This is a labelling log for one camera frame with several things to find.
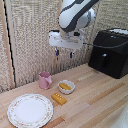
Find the white floral rimmed plate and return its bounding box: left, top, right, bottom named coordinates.
left=6, top=93, right=54, bottom=128

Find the yellow food piece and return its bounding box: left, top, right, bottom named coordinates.
left=59, top=82, right=73, bottom=91

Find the pink plastic cup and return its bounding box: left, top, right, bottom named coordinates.
left=38, top=71, right=53, bottom=90

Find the yellow rectangular block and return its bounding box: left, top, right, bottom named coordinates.
left=50, top=92, right=68, bottom=106

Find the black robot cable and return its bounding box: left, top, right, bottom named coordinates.
left=82, top=41, right=128, bottom=49

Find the white small bowl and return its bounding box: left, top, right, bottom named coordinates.
left=57, top=79, right=76, bottom=95

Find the black air fryer body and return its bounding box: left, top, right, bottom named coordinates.
left=87, top=28, right=128, bottom=80

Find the black air fryer drawer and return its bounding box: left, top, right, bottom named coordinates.
left=88, top=49, right=116, bottom=79

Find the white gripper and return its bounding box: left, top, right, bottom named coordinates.
left=48, top=30, right=85, bottom=61

